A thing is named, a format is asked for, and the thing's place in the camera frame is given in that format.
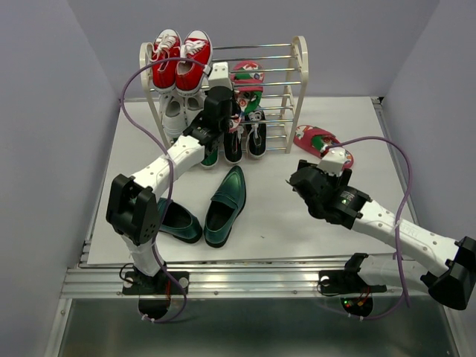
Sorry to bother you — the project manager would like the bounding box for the pink patterned flip-flop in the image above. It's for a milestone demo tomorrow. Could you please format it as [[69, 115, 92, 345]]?
[[293, 125, 354, 169], [229, 60, 265, 133]]

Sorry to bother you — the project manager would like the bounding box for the black canvas sneaker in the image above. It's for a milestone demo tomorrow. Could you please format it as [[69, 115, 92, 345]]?
[[245, 110, 267, 158], [223, 130, 242, 164]]

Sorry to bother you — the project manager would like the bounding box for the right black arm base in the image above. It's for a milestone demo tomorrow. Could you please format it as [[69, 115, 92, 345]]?
[[317, 270, 387, 319]]

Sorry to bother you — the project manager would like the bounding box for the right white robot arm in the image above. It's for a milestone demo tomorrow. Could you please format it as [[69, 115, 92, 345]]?
[[288, 160, 475, 310]]

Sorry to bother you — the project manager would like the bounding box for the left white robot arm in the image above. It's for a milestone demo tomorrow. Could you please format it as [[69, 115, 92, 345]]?
[[106, 86, 237, 293]]

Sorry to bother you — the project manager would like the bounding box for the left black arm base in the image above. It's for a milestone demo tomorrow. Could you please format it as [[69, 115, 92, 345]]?
[[118, 263, 190, 324]]

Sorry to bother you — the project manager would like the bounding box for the cream metal shoe rack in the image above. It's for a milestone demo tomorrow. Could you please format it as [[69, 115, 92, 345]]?
[[139, 36, 309, 156]]

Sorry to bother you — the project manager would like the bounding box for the right white sneaker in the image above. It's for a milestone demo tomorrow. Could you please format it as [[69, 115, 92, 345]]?
[[184, 83, 206, 125]]

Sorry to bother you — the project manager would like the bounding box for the white sneaker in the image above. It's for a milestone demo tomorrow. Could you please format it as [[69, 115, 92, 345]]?
[[184, 83, 206, 125], [159, 91, 187, 139]]

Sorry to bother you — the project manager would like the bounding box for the right green canvas sneaker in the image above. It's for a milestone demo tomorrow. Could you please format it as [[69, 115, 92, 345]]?
[[200, 151, 219, 170]]

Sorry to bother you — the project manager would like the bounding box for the left white sneaker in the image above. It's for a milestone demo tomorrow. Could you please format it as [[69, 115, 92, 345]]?
[[159, 91, 187, 139]]

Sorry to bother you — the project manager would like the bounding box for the right red canvas sneaker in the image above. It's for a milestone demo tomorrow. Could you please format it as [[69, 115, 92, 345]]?
[[176, 30, 213, 97]]

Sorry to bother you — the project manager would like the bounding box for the red canvas sneaker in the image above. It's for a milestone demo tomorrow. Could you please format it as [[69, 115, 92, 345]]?
[[176, 30, 213, 97], [151, 29, 181, 94]]

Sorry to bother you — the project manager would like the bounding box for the left red canvas sneaker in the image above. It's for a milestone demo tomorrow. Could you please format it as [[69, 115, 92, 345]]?
[[151, 29, 181, 94]]

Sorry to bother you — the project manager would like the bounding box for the right green leather loafer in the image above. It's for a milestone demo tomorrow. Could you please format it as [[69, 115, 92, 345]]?
[[204, 166, 247, 248]]

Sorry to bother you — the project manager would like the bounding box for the green leather loafer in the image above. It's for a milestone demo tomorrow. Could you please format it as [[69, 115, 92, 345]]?
[[204, 166, 247, 248], [157, 198, 203, 244]]

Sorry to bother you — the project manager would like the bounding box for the left green leather loafer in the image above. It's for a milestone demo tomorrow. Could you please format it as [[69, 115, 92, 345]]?
[[157, 198, 203, 244]]

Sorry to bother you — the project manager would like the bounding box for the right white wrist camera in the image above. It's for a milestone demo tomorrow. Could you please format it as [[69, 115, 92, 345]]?
[[318, 147, 351, 177]]

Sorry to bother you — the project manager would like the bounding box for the aluminium mounting rail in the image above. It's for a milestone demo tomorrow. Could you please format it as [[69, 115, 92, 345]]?
[[61, 256, 414, 298]]

